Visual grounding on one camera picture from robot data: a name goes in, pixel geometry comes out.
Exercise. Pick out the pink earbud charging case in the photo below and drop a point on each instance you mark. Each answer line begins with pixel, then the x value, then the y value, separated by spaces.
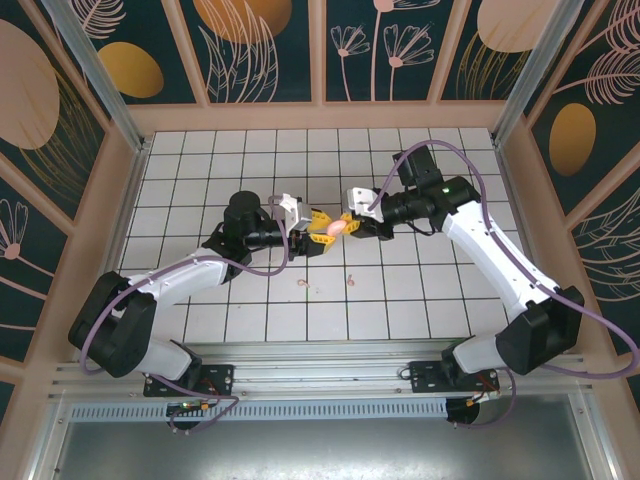
pixel 336 228

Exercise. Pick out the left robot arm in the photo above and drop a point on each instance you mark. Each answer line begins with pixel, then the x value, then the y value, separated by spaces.
pixel 110 325

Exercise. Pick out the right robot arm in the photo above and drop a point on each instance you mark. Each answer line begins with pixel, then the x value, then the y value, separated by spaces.
pixel 540 335

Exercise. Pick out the yellow power connector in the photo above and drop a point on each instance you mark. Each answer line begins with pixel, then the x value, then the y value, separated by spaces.
pixel 475 400
pixel 205 406

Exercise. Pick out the grey metal sheet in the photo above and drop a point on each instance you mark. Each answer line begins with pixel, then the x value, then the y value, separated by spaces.
pixel 320 450

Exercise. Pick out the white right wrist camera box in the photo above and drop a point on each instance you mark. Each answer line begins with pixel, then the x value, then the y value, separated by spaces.
pixel 360 200

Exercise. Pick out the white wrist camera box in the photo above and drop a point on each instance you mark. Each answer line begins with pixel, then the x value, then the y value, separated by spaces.
pixel 360 200
pixel 295 212

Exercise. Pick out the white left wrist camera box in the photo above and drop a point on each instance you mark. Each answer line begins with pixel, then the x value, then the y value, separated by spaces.
pixel 295 212

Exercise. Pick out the aluminium mounting rail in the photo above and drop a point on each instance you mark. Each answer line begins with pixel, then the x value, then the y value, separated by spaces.
pixel 320 367

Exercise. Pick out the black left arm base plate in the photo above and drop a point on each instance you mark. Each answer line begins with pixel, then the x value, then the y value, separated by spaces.
pixel 220 375

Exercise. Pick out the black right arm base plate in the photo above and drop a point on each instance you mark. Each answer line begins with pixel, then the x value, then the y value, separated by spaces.
pixel 425 377

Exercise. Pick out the aluminium frame post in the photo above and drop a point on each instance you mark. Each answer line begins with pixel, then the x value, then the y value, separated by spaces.
pixel 530 65
pixel 100 80

